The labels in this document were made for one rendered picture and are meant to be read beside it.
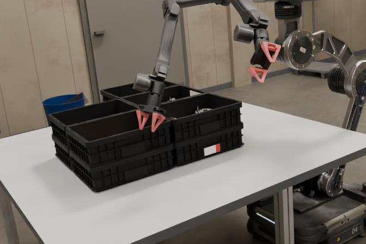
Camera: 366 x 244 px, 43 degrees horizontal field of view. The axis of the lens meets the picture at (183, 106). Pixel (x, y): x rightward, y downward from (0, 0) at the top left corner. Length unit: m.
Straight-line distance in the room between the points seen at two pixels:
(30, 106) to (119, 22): 1.39
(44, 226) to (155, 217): 0.41
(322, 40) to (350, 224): 1.00
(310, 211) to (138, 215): 1.20
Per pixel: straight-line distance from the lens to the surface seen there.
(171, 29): 2.15
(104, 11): 5.49
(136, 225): 1.72
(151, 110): 1.88
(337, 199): 2.84
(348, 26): 8.27
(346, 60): 2.71
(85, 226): 1.78
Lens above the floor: 1.53
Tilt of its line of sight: 15 degrees down
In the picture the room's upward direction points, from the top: 5 degrees counter-clockwise
